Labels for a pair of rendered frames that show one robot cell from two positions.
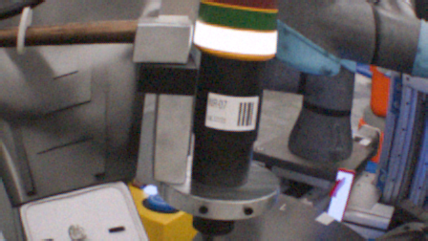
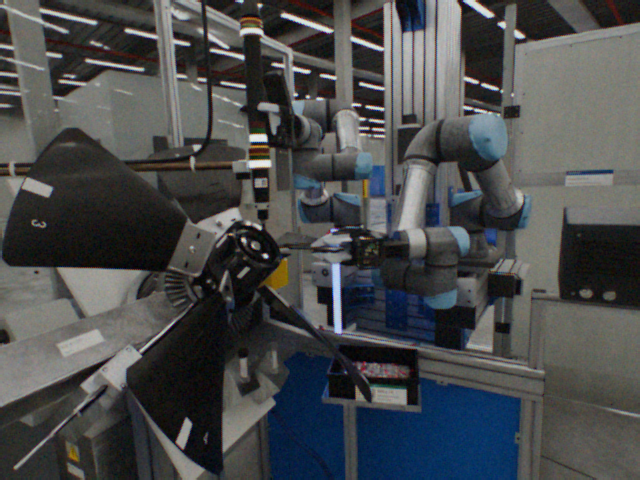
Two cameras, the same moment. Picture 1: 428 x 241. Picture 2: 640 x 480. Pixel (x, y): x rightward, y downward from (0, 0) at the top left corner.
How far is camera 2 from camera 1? 0.50 m
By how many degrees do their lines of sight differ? 7
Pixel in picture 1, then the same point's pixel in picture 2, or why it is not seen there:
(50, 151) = (210, 204)
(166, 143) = (246, 192)
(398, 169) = not seen: hidden behind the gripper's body
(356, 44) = (323, 172)
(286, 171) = not seen: hidden behind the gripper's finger
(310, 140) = not seen: hidden behind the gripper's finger
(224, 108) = (258, 181)
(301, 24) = (300, 171)
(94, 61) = (224, 180)
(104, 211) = (229, 216)
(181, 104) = (247, 182)
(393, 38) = (341, 165)
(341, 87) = (351, 214)
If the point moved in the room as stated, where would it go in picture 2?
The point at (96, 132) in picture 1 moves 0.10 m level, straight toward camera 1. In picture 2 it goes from (227, 196) to (223, 199)
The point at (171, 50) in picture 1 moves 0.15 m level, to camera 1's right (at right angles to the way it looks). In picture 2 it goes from (243, 168) to (316, 165)
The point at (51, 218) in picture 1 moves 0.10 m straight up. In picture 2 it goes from (210, 223) to (205, 174)
